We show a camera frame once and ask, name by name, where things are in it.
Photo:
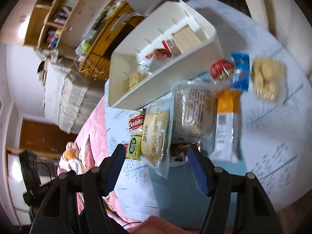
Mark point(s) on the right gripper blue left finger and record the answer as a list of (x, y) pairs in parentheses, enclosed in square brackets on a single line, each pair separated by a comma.
[(97, 183)]

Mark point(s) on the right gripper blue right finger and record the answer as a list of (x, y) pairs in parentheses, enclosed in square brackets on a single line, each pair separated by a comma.
[(215, 183)]

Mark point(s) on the orange white snack bar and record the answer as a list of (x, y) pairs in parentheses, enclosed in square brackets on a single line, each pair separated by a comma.
[(227, 128)]

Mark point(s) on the brown snowflake chocolate packet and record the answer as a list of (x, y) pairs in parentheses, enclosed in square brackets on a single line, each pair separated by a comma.
[(179, 153)]

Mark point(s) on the clear pastry packet with text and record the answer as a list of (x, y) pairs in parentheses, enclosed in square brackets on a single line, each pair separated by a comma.
[(194, 111)]

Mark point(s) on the large cake bread packet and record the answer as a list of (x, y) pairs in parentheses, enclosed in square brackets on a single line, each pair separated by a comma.
[(157, 134)]

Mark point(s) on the blue foil snack packet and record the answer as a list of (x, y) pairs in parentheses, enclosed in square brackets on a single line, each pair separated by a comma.
[(241, 77)]

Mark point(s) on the clear bag of rice crisps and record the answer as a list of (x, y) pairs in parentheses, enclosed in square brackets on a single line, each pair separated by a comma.
[(139, 75)]

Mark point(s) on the small red candy packet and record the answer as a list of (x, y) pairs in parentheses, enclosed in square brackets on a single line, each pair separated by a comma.
[(221, 70)]

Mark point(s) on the clear bag of puffed snack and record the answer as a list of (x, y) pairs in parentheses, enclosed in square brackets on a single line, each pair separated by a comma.
[(268, 77)]

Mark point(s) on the red white snack packet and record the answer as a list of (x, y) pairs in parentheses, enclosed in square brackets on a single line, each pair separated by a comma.
[(159, 54)]

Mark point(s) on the red topped candy bag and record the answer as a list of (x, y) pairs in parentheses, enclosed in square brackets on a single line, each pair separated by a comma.
[(171, 47)]

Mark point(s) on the beige wafer cracker packet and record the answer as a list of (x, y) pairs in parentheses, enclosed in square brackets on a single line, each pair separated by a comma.
[(185, 39)]

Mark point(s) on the cartoon plush pillow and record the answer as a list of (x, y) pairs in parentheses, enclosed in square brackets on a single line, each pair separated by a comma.
[(71, 159)]

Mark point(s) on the green snack packet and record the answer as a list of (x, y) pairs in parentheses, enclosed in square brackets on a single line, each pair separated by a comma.
[(133, 151)]

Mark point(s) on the pink bed blanket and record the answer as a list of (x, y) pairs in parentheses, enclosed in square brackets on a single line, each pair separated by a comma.
[(103, 130)]

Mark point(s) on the red cookies packet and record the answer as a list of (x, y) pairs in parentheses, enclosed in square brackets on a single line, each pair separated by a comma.
[(136, 120)]

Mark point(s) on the floral printed tablecloth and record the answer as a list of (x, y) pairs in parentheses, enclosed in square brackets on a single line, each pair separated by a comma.
[(275, 143)]

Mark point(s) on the lace covered cabinet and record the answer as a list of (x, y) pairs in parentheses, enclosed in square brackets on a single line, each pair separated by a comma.
[(69, 97)]

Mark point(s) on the wooden desk with drawers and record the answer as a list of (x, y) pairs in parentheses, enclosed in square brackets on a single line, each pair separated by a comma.
[(96, 64)]

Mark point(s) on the white plastic storage bin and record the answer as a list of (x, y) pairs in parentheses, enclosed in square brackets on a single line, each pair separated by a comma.
[(147, 36)]

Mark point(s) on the wooden bookshelf hutch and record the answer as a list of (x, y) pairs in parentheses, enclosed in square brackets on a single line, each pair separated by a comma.
[(62, 24)]

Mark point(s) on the white floral curtain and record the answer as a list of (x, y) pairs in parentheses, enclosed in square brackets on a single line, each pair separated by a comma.
[(287, 22)]

